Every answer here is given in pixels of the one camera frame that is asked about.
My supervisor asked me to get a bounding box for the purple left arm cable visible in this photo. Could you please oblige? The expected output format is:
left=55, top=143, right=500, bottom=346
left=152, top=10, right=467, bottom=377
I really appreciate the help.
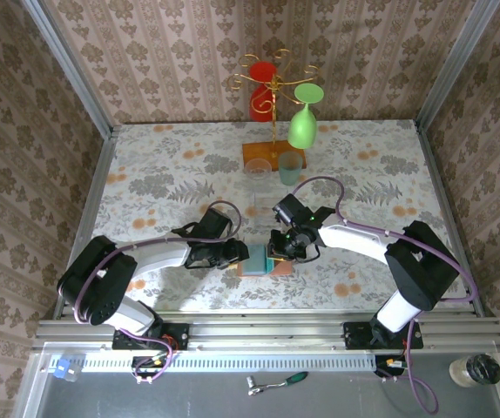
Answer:
left=71, top=199, right=243, bottom=387

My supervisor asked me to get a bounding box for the floral patterned table cover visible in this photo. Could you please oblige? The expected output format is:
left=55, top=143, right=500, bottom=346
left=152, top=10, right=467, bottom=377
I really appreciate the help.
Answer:
left=71, top=120, right=474, bottom=313

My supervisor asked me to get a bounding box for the aluminium front rail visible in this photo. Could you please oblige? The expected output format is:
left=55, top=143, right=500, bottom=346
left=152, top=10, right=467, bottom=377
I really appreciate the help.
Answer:
left=31, top=309, right=500, bottom=351

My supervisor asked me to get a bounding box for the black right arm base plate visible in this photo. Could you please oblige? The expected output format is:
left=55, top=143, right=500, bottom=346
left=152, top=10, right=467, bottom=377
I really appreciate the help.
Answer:
left=343, top=320, right=425, bottom=351

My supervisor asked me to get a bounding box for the aluminium corner post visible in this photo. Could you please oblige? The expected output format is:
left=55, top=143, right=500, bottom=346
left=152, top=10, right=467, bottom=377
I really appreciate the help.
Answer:
left=19, top=0, right=118, bottom=138
left=414, top=0, right=500, bottom=131

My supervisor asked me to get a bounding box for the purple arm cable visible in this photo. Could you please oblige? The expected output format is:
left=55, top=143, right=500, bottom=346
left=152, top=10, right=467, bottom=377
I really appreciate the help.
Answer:
left=71, top=199, right=243, bottom=387
left=291, top=176, right=480, bottom=415

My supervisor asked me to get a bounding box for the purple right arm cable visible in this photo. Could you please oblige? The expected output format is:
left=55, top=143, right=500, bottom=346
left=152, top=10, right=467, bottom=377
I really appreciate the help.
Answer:
left=291, top=176, right=480, bottom=415

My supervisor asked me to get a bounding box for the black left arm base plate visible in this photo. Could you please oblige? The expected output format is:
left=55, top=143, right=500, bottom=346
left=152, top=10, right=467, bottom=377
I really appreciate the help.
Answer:
left=111, top=322, right=191, bottom=351

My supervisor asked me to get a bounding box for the blue and clear plastic connector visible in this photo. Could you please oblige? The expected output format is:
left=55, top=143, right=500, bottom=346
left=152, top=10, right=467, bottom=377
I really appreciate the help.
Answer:
left=55, top=356, right=80, bottom=384

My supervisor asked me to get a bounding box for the black power connector block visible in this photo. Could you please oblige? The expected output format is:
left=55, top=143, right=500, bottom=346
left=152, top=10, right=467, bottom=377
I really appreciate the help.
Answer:
left=131, top=355, right=169, bottom=378
left=374, top=354, right=409, bottom=378

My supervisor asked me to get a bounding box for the red wine glass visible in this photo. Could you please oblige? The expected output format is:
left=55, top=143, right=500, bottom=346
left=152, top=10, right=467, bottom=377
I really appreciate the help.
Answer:
left=248, top=61, right=279, bottom=123

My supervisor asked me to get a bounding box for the teal frosted tumbler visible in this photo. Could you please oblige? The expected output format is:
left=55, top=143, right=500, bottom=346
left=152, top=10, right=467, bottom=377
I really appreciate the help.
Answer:
left=277, top=151, right=305, bottom=187

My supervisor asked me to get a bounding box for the green wine glass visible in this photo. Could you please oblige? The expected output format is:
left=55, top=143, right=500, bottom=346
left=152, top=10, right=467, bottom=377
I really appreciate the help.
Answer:
left=287, top=83, right=325, bottom=151

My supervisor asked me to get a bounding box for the green-handled ratchet wrench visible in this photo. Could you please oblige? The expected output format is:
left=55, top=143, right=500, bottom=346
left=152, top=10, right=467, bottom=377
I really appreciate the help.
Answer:
left=261, top=371, right=309, bottom=390

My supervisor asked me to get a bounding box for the clear glass cup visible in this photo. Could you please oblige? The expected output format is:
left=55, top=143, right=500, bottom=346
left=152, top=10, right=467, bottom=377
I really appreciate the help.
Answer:
left=244, top=158, right=274, bottom=181

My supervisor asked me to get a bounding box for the gold wire glass rack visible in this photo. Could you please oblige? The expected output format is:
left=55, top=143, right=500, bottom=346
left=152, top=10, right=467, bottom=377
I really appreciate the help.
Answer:
left=226, top=48, right=321, bottom=173

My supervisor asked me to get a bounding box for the orange tray with teal block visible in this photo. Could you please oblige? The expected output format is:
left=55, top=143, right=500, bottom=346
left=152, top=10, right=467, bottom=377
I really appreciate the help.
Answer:
left=235, top=256, right=295, bottom=279

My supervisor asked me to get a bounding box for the perforated white cable duct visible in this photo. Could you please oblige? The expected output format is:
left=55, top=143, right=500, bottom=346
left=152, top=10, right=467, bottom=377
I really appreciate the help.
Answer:
left=43, top=352, right=378, bottom=372

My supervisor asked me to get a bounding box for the aluminium side rail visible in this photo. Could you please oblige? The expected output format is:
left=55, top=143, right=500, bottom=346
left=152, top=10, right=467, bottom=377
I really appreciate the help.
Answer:
left=414, top=121, right=485, bottom=315
left=52, top=125, right=120, bottom=321

